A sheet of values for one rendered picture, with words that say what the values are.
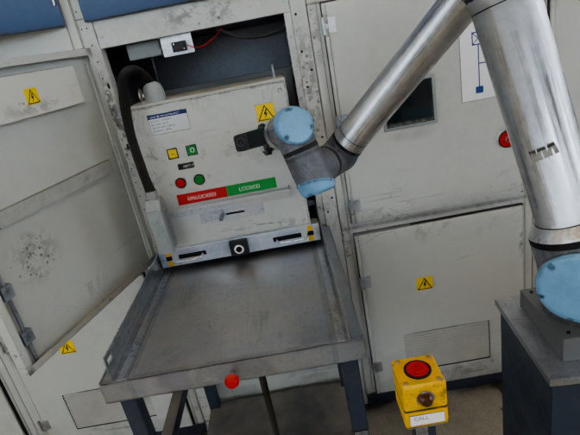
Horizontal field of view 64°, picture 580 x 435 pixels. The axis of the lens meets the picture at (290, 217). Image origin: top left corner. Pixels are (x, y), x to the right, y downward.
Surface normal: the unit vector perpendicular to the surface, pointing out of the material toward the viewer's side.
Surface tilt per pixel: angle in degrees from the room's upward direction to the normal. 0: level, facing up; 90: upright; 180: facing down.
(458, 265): 90
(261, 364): 90
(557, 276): 93
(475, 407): 0
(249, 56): 90
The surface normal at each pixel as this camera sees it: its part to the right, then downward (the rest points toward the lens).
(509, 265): 0.04, 0.36
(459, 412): -0.18, -0.92
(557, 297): -0.49, 0.44
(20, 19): 0.51, 0.22
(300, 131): 0.20, -0.04
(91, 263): 0.95, -0.06
